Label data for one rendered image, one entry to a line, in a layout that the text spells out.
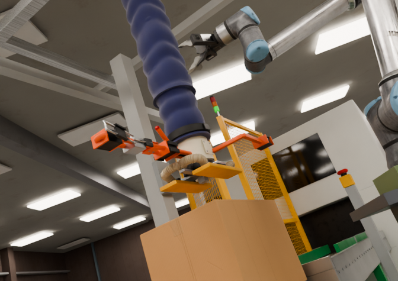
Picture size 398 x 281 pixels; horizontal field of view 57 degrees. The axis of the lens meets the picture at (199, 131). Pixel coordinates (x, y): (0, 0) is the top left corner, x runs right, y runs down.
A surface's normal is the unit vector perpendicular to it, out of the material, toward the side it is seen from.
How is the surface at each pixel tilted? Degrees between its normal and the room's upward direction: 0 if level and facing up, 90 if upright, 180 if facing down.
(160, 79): 100
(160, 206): 90
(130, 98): 90
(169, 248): 90
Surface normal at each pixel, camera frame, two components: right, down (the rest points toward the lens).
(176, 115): -0.32, -0.51
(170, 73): 0.20, -0.27
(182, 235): -0.54, -0.15
